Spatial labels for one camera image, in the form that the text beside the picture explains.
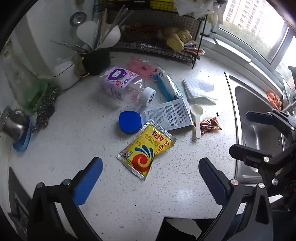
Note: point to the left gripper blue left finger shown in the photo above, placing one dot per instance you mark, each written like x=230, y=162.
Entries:
x=85, y=180

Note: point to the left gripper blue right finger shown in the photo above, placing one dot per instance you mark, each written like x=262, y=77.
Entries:
x=216, y=181

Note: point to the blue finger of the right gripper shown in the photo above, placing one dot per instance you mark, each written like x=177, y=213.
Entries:
x=262, y=118
x=250, y=157

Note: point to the orange sink sponge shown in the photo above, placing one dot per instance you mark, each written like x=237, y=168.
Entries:
x=274, y=100

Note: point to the stainless steel sink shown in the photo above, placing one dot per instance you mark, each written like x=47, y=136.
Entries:
x=265, y=140

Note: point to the red-brown snack wrapper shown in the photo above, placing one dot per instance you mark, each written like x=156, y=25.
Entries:
x=209, y=125

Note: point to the black gas stove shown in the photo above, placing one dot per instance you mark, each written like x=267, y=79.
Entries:
x=19, y=204

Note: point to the yellow yeast packet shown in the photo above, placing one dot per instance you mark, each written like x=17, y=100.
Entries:
x=139, y=155

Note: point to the white plastic spoon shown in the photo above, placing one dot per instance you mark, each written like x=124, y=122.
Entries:
x=197, y=111

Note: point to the blue saucer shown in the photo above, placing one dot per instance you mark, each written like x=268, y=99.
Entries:
x=22, y=144

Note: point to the white printed sachet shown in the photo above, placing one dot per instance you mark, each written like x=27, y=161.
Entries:
x=171, y=115

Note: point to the blue round lid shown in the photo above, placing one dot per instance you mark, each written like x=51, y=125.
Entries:
x=130, y=122

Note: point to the steel teapot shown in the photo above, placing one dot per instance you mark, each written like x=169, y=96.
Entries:
x=14, y=123

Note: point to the green glass dish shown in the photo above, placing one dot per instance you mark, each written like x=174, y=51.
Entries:
x=35, y=94

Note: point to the clear plastic bottle purple label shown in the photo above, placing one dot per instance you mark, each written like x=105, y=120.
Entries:
x=126, y=86

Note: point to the blue foil wrapper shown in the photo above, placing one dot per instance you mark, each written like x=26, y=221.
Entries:
x=166, y=85

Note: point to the white enamel lidded pot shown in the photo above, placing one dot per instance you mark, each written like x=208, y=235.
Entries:
x=64, y=73

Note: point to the white plastic bag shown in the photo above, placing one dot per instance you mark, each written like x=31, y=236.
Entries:
x=200, y=8

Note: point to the ginger root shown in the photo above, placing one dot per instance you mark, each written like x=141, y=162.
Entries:
x=177, y=39

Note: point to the glass pitcher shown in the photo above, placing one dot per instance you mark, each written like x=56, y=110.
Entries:
x=19, y=77

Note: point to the black utensil holder cup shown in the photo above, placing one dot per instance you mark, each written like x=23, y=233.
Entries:
x=96, y=61

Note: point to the pink plastic wrapper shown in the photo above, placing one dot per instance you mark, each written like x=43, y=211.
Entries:
x=143, y=68

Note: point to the yellow OMO detergent bag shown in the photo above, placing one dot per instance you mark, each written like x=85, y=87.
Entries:
x=165, y=5

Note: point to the steel sink strainer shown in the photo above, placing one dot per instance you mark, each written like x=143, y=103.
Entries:
x=78, y=19

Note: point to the steel wire scourer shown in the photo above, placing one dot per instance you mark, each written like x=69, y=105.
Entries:
x=46, y=108

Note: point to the black wire rack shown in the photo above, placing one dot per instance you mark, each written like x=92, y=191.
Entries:
x=141, y=28

